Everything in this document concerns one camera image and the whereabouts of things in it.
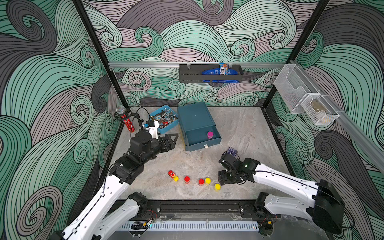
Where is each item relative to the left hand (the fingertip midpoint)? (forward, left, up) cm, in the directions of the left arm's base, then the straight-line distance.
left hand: (173, 134), depth 67 cm
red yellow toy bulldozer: (-8, +2, -28) cm, 30 cm away
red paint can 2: (-13, -14, -27) cm, 33 cm away
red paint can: (-11, -6, -28) cm, 31 cm away
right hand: (-11, -27, -26) cm, 39 cm away
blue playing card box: (+7, -35, -29) cm, 46 cm away
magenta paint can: (+9, -19, -13) cm, 25 cm away
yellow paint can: (-12, -18, -28) cm, 35 cm away
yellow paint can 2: (-15, -23, -27) cm, 39 cm away
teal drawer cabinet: (+10, -13, -9) cm, 19 cm away
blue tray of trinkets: (+36, +10, -30) cm, 49 cm away
